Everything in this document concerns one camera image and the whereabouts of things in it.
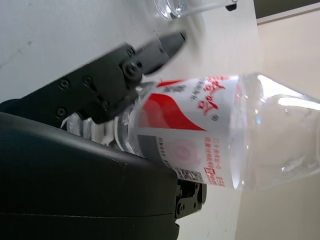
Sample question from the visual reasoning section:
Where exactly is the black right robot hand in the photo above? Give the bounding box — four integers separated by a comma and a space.
0, 30, 208, 240

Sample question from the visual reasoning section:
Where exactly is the clear water bottle red label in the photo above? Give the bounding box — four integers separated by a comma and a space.
60, 71, 320, 194

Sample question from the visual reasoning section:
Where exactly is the clear plastic cup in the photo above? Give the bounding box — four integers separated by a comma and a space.
154, 0, 239, 21

